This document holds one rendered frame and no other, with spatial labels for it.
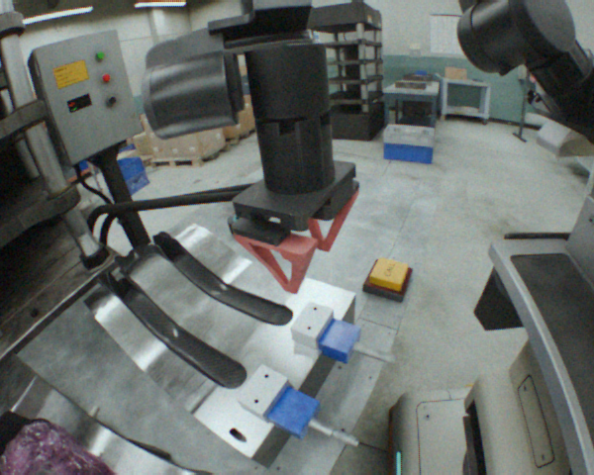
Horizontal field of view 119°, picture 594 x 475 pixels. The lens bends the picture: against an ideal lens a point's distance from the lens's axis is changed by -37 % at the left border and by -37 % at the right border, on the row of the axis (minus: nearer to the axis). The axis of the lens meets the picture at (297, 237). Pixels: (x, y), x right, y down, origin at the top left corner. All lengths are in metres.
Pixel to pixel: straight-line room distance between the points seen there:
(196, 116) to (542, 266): 0.30
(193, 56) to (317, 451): 0.43
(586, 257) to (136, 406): 0.61
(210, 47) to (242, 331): 0.33
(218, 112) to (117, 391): 0.48
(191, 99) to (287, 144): 0.07
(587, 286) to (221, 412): 0.39
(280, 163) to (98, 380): 0.52
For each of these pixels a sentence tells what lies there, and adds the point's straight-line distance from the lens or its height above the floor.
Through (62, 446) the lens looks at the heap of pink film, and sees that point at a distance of 0.40.
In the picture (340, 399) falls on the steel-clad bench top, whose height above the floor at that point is 0.80.
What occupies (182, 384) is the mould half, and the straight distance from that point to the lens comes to 0.38.
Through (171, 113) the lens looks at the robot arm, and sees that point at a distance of 0.19.
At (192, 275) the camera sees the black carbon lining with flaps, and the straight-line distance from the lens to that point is 0.49.
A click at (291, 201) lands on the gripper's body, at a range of 0.19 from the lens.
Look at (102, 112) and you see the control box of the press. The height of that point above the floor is 1.19.
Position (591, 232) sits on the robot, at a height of 1.08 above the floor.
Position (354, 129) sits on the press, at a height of 0.18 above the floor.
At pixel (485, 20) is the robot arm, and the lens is 0.31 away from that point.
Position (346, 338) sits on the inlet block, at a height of 0.90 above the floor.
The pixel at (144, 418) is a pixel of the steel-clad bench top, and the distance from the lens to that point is 0.50.
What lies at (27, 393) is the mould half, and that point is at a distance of 0.54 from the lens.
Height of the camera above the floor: 1.19
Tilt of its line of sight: 35 degrees down
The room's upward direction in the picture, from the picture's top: 8 degrees counter-clockwise
